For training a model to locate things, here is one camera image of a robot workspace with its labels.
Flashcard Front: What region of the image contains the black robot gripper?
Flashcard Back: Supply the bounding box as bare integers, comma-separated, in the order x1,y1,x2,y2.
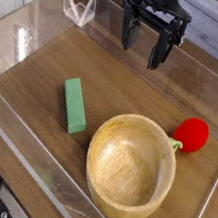
121,0,192,70

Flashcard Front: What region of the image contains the red plush radish toy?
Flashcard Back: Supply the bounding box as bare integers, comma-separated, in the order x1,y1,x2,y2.
169,118,210,153

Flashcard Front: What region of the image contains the green rectangular block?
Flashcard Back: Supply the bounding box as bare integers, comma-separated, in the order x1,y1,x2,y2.
64,78,86,134

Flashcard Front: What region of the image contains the wooden bowl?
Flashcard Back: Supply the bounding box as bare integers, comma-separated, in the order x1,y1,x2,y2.
86,113,183,218

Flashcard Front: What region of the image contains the clear acrylic tray wall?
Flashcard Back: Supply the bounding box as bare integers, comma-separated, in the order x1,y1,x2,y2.
0,0,218,218

